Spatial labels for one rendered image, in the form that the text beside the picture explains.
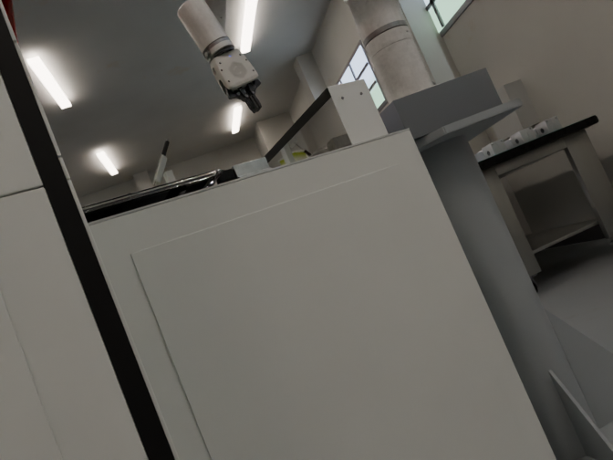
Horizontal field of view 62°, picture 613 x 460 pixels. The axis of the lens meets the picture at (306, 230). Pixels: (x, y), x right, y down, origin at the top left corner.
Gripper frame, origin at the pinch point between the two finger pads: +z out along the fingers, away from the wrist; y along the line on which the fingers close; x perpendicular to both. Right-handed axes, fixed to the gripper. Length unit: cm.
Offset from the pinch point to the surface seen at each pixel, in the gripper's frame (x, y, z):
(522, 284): -33, 15, 74
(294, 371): -47, -48, 51
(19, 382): -67, -76, 31
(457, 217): -29, 12, 53
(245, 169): -21.8, -23.8, 17.8
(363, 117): -40.1, -4.7, 22.9
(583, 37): 71, 285, 36
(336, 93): -40.1, -7.2, 16.2
